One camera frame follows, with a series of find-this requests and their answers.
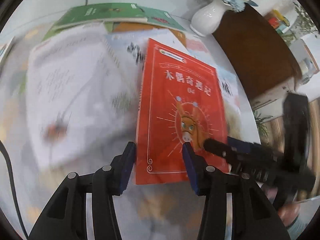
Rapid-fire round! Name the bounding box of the dark green cover book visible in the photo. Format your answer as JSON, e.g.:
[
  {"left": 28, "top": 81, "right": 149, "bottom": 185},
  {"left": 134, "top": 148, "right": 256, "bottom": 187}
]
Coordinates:
[{"left": 43, "top": 3, "right": 148, "bottom": 40}]

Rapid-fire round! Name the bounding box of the brown Aesop fables book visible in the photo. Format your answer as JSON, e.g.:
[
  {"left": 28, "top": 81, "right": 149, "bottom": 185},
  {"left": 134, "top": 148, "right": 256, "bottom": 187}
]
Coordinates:
[{"left": 112, "top": 22, "right": 187, "bottom": 47}]

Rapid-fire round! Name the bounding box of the white page orange bug book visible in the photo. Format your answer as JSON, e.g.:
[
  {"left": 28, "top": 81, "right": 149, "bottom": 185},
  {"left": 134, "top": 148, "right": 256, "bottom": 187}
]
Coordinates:
[{"left": 26, "top": 23, "right": 138, "bottom": 170}]

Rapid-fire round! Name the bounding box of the rabbit hill pastel book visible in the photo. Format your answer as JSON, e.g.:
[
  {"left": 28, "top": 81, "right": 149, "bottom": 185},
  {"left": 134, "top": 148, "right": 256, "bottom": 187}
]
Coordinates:
[{"left": 106, "top": 28, "right": 260, "bottom": 142}]

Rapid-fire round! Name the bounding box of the person's right hand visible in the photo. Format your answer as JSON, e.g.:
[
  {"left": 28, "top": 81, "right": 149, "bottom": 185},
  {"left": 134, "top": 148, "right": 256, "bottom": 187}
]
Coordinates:
[{"left": 261, "top": 184, "right": 300, "bottom": 227}]

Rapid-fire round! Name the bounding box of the dark brown wooden cabinet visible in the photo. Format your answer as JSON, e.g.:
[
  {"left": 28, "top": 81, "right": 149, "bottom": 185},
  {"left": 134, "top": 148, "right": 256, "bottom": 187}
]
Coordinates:
[{"left": 213, "top": 5, "right": 302, "bottom": 100}]

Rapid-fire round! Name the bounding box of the red donkey cover book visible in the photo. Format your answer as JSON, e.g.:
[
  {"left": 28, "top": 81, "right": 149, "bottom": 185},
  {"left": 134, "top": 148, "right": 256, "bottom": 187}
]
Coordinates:
[{"left": 135, "top": 40, "right": 228, "bottom": 185}]

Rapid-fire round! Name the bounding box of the white ribbed ceramic vase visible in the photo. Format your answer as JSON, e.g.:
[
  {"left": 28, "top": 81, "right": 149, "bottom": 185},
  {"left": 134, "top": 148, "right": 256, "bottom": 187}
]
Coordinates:
[{"left": 190, "top": 0, "right": 232, "bottom": 37}]

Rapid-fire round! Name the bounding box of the teal green cover book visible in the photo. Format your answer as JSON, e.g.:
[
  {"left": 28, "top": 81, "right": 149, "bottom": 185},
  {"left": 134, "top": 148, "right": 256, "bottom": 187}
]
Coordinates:
[{"left": 137, "top": 5, "right": 185, "bottom": 31}]

